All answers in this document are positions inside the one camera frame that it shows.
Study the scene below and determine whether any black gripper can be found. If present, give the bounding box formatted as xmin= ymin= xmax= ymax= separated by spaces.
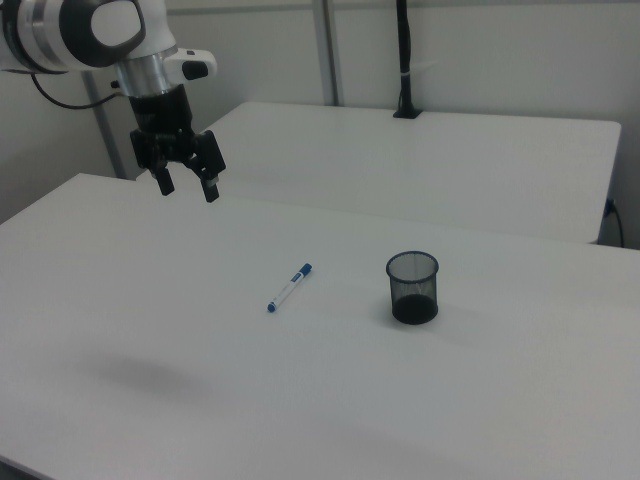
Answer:
xmin=127 ymin=85 xmax=227 ymax=204

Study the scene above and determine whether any blue and white marker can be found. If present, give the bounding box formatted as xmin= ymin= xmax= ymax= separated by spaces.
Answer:
xmin=265 ymin=261 xmax=315 ymax=315

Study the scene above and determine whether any white side table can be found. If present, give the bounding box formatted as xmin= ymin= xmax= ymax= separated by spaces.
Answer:
xmin=205 ymin=101 xmax=623 ymax=246

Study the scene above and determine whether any black mesh pen cup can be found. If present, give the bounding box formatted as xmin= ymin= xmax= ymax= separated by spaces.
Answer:
xmin=384 ymin=250 xmax=441 ymax=327

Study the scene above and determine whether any grey aluminium wall post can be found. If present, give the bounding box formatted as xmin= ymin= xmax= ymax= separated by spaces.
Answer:
xmin=311 ymin=0 xmax=347 ymax=107
xmin=81 ymin=70 xmax=127 ymax=180

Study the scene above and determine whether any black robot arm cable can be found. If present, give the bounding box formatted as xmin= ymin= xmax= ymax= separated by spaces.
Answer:
xmin=29 ymin=72 xmax=122 ymax=110

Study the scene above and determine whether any black cable at table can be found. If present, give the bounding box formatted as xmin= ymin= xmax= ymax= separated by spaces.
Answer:
xmin=603 ymin=198 xmax=626 ymax=247

